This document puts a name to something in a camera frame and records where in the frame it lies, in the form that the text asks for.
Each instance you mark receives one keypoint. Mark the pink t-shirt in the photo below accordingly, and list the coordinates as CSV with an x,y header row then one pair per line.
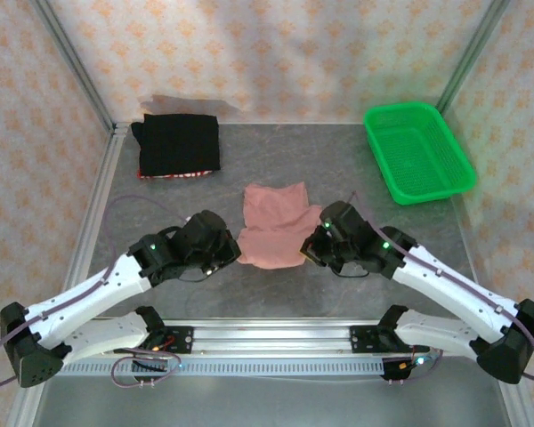
x,y
271,222

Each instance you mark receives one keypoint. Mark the green plastic basket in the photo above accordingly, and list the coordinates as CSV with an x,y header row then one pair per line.
x,y
418,155

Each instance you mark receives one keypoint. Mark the black t-shirt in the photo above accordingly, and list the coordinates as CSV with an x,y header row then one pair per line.
x,y
178,142

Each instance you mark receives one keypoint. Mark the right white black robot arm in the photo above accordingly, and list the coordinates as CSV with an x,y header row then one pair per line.
x,y
449,293

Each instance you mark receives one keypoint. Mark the aluminium base beam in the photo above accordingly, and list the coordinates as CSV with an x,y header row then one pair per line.
x,y
271,338

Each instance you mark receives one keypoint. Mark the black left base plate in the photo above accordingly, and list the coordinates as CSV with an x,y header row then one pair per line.
x,y
182,338

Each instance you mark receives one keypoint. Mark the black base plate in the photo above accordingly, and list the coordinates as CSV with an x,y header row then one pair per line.
x,y
182,338
360,338

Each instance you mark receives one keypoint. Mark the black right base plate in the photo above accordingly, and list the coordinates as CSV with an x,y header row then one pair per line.
x,y
360,338

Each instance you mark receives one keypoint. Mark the aluminium table side rail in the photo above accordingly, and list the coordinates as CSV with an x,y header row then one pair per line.
x,y
102,173

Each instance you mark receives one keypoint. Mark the aluminium frame post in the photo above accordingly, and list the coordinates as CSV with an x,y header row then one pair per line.
x,y
71,58
467,58

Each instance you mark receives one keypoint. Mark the aluminium frame leg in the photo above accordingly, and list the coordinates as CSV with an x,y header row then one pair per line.
x,y
24,409
516,409

